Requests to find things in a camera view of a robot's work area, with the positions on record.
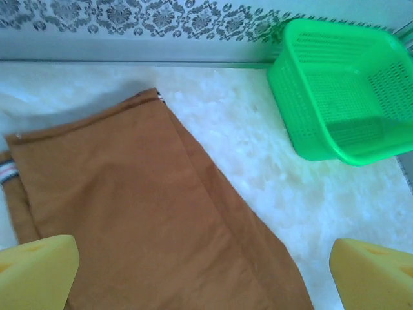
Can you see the green plastic basket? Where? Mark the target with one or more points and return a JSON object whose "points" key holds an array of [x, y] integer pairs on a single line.
{"points": [[338, 97]]}

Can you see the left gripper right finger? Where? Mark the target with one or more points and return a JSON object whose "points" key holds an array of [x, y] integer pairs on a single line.
{"points": [[377, 277]]}

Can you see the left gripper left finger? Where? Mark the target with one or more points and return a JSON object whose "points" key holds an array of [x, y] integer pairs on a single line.
{"points": [[35, 274]]}

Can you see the aluminium frame post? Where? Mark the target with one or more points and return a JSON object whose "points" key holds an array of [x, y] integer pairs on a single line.
{"points": [[407, 38]]}

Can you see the brown long pants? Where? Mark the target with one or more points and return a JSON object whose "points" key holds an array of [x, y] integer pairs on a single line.
{"points": [[145, 210]]}

